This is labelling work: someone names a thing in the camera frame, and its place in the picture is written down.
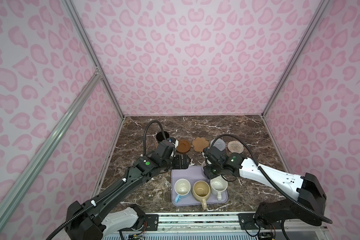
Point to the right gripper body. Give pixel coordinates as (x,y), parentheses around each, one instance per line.
(213,170)

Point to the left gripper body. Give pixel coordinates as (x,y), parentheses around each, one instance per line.
(176,163)

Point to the brown wooden round coaster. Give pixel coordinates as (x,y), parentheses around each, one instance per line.
(184,146)

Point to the blue-grey woven round coaster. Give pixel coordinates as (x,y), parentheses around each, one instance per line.
(219,144)

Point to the cork paw-shaped coaster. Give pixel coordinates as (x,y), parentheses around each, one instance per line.
(199,144)

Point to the beige speckled woven coaster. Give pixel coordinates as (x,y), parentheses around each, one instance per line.
(235,147)

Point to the white mug lavender outside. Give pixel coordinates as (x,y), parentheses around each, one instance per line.
(203,167)

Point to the black mug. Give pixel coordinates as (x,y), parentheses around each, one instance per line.
(160,136)

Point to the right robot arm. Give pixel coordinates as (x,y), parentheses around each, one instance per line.
(304,197)

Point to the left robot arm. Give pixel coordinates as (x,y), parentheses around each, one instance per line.
(84,221)

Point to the lavender serving tray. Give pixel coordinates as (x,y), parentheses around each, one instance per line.
(192,174)

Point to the yellow beige mug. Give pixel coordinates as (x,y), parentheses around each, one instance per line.
(201,192)

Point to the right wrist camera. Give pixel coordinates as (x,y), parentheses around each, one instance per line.
(205,150)

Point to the white mug blue handle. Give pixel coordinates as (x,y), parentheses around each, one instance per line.
(182,189)

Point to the aluminium front rail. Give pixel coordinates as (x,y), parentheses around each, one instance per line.
(205,226)

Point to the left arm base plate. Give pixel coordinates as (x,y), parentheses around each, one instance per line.
(148,222)

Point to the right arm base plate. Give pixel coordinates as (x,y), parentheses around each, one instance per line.
(247,222)

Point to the aluminium frame diagonal beam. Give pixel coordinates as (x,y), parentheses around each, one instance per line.
(17,192)

